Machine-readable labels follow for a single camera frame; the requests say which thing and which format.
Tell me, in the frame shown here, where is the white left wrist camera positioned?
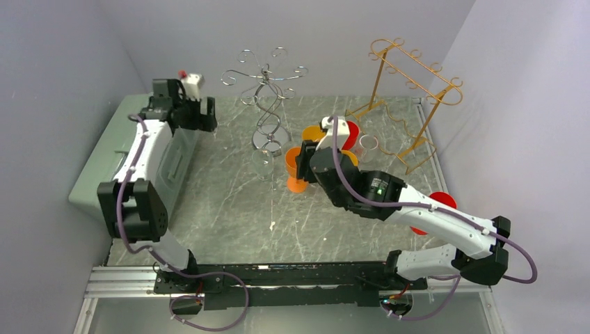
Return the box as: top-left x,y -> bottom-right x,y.
178,70 -> 205,102

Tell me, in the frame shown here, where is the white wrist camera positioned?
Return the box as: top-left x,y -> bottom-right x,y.
178,70 -> 205,102
316,116 -> 347,151

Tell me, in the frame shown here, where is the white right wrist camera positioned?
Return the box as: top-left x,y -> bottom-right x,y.
316,116 -> 347,151

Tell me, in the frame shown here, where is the aluminium frame rail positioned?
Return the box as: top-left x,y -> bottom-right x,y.
73,260 -> 506,334

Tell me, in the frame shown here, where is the red plastic goblet lying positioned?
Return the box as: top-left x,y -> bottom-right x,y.
410,191 -> 457,236

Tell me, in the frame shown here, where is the orange plastic goblet back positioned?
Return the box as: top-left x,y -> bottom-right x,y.
301,125 -> 326,143

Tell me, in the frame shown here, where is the gold wine glass rack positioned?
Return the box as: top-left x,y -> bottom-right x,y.
344,38 -> 464,175

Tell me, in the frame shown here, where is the clear wine glass right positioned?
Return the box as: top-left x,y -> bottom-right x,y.
356,134 -> 378,164

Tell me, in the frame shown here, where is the red plastic goblet back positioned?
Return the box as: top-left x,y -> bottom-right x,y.
342,120 -> 360,150

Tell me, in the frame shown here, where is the orange plastic goblet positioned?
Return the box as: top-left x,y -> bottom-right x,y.
341,150 -> 358,166
285,147 -> 308,193
301,125 -> 326,143

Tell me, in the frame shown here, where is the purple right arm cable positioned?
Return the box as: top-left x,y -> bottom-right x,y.
330,116 -> 539,322

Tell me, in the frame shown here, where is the green plastic storage box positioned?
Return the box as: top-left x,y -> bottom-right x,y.
68,94 -> 199,223

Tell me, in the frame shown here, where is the chrome wine glass rack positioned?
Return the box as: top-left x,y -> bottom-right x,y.
221,47 -> 309,157

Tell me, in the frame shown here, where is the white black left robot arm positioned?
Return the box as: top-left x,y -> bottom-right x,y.
97,72 -> 218,292

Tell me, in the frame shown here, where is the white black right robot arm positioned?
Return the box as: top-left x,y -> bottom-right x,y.
293,141 -> 511,289

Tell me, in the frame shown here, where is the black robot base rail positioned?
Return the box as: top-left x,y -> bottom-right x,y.
154,261 -> 428,310

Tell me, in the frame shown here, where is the clear ribbed wine glass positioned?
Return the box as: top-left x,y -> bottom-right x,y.
251,148 -> 274,181

